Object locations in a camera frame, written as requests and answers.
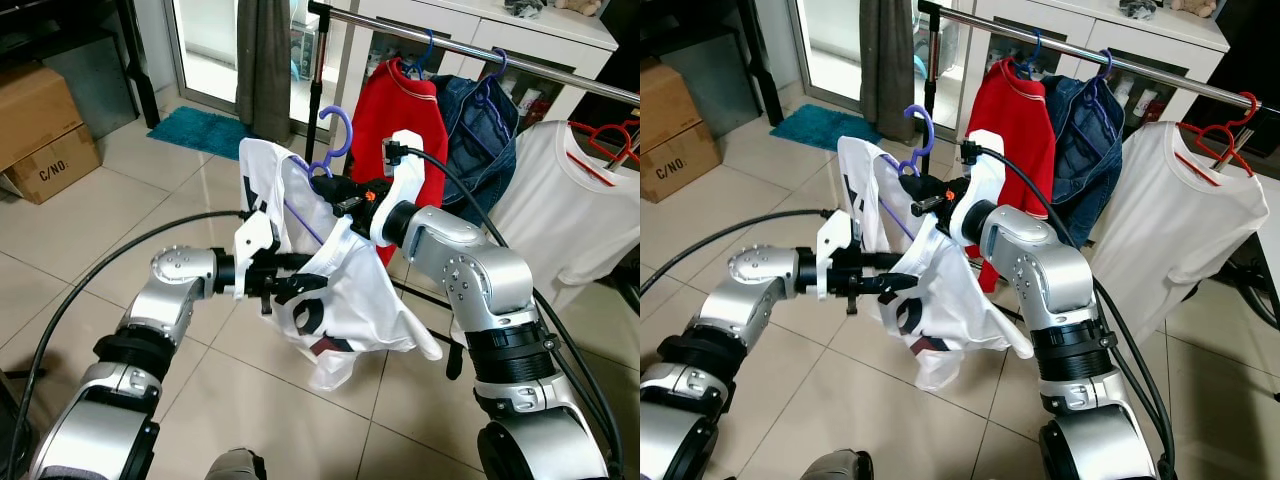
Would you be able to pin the white shirt navy red print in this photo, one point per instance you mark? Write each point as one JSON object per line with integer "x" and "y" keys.
{"x": 350, "y": 300}
{"x": 950, "y": 300}

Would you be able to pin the purple plastic hanger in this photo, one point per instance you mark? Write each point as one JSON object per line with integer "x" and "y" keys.
{"x": 1108, "y": 68}
{"x": 349, "y": 132}
{"x": 930, "y": 130}
{"x": 500, "y": 65}

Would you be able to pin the blue plastic hanger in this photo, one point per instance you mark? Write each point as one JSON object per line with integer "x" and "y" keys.
{"x": 1038, "y": 48}
{"x": 431, "y": 52}

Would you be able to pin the red plastic hanger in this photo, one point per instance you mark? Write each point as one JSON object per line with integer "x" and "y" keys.
{"x": 625, "y": 135}
{"x": 1243, "y": 125}

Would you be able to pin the red shirt white striped collar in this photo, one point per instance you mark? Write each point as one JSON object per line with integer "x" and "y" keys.
{"x": 400, "y": 120}
{"x": 1010, "y": 120}

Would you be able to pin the teal floor mat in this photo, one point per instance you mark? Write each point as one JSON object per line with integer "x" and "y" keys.
{"x": 815, "y": 128}
{"x": 200, "y": 132}

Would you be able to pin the grey curtain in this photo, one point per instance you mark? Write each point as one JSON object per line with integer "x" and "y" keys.
{"x": 888, "y": 70}
{"x": 265, "y": 70}

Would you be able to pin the blue denim jacket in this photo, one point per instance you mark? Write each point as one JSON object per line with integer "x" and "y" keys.
{"x": 480, "y": 150}
{"x": 1085, "y": 150}

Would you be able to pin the sliding glass door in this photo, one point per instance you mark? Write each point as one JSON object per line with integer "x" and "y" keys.
{"x": 205, "y": 40}
{"x": 830, "y": 40}

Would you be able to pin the grey robot leg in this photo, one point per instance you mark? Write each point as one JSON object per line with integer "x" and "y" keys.
{"x": 835, "y": 466}
{"x": 235, "y": 465}

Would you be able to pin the cardboard box black lettering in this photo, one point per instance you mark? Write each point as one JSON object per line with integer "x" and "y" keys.
{"x": 685, "y": 165}
{"x": 60, "y": 165}

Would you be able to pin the plain white t-shirt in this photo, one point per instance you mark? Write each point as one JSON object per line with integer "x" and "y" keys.
{"x": 560, "y": 220}
{"x": 1170, "y": 230}

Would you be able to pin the chrome clothes rack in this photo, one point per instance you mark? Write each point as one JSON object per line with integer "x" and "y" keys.
{"x": 560, "y": 77}
{"x": 1170, "y": 80}

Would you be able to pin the white cabinet glass doors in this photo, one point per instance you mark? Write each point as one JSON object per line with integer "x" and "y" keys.
{"x": 1150, "y": 28}
{"x": 540, "y": 25}

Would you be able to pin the grey plush toy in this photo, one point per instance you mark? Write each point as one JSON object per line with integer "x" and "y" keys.
{"x": 525, "y": 8}
{"x": 1140, "y": 9}

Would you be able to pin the plain cardboard box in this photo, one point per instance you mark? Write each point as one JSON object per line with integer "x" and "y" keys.
{"x": 35, "y": 105}
{"x": 662, "y": 110}

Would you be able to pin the black shelf unit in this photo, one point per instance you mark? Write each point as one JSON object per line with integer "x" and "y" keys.
{"x": 60, "y": 25}
{"x": 690, "y": 25}

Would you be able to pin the brown plush toy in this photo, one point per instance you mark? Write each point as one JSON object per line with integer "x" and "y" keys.
{"x": 1192, "y": 8}
{"x": 580, "y": 7}

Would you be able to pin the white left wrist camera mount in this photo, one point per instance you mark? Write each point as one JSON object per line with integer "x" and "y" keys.
{"x": 252, "y": 240}
{"x": 835, "y": 240}

